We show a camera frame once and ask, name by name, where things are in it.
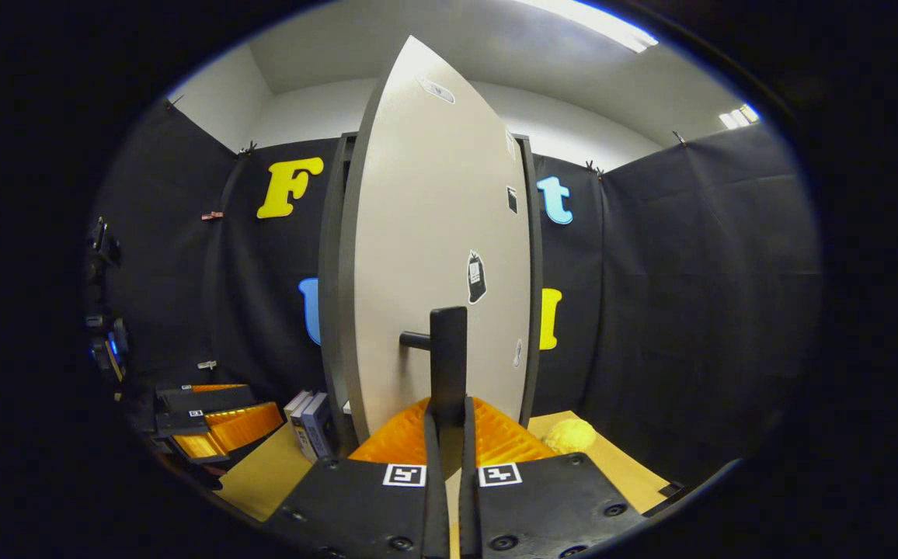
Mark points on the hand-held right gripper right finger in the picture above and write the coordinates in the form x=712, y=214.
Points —
x=471, y=497

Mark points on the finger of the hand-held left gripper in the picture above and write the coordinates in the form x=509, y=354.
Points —
x=208, y=399
x=224, y=431

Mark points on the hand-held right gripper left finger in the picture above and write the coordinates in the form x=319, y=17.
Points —
x=435, y=497

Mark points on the yellow coaster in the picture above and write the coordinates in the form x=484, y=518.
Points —
x=569, y=436

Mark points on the beige cabinet door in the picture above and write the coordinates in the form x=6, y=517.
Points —
x=433, y=194

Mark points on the dark grey cabinet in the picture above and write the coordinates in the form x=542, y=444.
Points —
x=330, y=310

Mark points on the blue book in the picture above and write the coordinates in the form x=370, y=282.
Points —
x=318, y=427

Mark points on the small ceiling light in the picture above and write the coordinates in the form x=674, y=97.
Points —
x=738, y=116

